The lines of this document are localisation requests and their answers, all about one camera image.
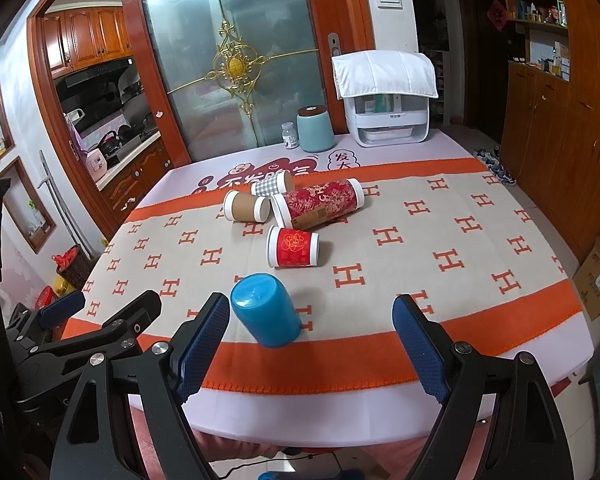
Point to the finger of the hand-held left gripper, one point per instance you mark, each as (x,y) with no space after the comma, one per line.
(60,306)
(130,316)

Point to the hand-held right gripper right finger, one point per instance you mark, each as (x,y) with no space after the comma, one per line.
(420,350)

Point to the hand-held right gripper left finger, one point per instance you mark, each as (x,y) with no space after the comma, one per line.
(202,347)

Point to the blue plastic cup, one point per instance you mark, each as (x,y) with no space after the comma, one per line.
(266,312)

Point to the red paper cup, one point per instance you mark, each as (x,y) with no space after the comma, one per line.
(294,247)

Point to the brown paper cup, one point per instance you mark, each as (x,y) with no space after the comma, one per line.
(247,206)

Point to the tall red patterned cup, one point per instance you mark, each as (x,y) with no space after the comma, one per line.
(320,202)

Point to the grey checked paper cup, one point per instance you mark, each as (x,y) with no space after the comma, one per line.
(274,184)

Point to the dark wicker basket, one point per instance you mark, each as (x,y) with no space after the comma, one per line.
(75,270)

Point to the pink printed tablecloth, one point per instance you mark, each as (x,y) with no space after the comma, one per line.
(280,417)

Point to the grey metal pole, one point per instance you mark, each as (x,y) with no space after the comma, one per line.
(62,200)

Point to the beige and orange patterned blanket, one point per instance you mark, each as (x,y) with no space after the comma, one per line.
(430,240)

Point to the wooden kitchen lower cabinets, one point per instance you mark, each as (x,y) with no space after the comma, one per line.
(135,175)

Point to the wooden kitchen cabinets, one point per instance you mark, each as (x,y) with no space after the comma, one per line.
(87,37)
(135,175)

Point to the pink rice cooker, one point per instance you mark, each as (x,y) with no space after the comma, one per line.
(95,166)

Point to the black wok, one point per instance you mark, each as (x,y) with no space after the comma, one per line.
(135,131)

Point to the cardboard box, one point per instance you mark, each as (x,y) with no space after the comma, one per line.
(597,277)

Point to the patterned slipper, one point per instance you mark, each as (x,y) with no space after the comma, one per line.
(502,174)
(485,156)

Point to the small white bottle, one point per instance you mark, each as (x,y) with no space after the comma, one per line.
(290,136)

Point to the white countertop appliance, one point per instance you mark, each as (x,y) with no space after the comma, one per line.
(392,122)

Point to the black range hood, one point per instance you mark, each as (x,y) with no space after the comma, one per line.
(95,74)

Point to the teal jar with brown lid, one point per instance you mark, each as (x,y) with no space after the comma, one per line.
(314,130)

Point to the wooden kitchen upper cabinets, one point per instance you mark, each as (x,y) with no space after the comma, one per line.
(87,37)

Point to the frosted glass door gold ornament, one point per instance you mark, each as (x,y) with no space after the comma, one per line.
(230,60)

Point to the white quilted cloth cover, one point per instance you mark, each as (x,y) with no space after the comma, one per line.
(385,74)

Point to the red diamond door decoration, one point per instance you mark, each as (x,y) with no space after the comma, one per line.
(496,16)

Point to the wooden wall cabinet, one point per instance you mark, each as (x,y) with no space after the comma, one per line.
(555,120)

